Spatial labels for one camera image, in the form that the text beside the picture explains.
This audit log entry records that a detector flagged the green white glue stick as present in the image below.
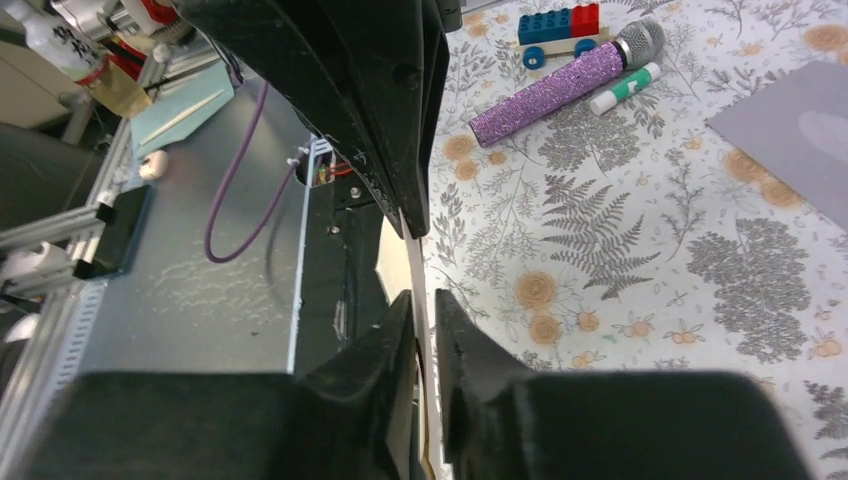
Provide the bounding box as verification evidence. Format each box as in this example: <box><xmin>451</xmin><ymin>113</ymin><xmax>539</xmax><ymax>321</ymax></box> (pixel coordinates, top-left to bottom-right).
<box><xmin>588</xmin><ymin>62</ymin><xmax>662</xmax><ymax>116</ymax></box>

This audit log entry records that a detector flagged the teal sheet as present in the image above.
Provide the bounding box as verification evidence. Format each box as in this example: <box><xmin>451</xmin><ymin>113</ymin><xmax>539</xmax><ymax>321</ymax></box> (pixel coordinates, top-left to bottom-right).
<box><xmin>130</xmin><ymin>63</ymin><xmax>235</xmax><ymax>159</ymax></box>

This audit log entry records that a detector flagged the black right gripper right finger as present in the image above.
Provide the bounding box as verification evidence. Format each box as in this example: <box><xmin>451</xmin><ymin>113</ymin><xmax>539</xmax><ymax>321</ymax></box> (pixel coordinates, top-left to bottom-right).
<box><xmin>435</xmin><ymin>289</ymin><xmax>812</xmax><ymax>479</ymax></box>

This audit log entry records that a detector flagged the purple glitter microphone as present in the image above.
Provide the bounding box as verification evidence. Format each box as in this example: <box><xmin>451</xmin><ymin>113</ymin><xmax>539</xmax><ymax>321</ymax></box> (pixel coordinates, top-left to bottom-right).
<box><xmin>470</xmin><ymin>18</ymin><xmax>666</xmax><ymax>147</ymax></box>

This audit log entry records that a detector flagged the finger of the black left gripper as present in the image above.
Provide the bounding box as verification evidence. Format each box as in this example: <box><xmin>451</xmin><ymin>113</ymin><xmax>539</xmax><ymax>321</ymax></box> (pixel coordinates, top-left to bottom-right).
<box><xmin>419</xmin><ymin>1</ymin><xmax>449</xmax><ymax>232</ymax></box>
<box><xmin>174</xmin><ymin>1</ymin><xmax>424</xmax><ymax>238</ymax></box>

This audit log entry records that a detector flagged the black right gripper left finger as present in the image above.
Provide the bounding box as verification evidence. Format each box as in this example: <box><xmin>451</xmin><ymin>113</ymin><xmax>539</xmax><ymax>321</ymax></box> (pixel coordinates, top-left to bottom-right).
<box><xmin>13</xmin><ymin>291</ymin><xmax>416</xmax><ymax>479</ymax></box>

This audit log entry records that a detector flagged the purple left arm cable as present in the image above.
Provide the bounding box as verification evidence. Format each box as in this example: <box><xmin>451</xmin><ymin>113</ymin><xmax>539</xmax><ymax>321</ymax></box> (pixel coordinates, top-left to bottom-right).
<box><xmin>203</xmin><ymin>79</ymin><xmax>309</xmax><ymax>265</ymax></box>

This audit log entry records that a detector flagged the plastic bottle with liquid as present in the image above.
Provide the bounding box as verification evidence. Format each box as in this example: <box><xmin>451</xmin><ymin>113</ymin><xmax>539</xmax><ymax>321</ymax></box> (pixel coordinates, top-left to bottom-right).
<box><xmin>1</xmin><ymin>1</ymin><xmax>152</xmax><ymax>118</ymax></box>

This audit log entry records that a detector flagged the blue red toy car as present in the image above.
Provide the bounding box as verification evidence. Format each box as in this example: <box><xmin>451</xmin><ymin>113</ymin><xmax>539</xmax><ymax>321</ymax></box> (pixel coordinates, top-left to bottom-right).
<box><xmin>514</xmin><ymin>2</ymin><xmax>612</xmax><ymax>70</ymax></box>

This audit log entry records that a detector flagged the floral patterned table mat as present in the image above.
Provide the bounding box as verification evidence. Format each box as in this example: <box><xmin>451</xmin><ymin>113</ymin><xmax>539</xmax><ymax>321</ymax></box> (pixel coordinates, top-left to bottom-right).
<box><xmin>425</xmin><ymin>1</ymin><xmax>847</xmax><ymax>479</ymax></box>

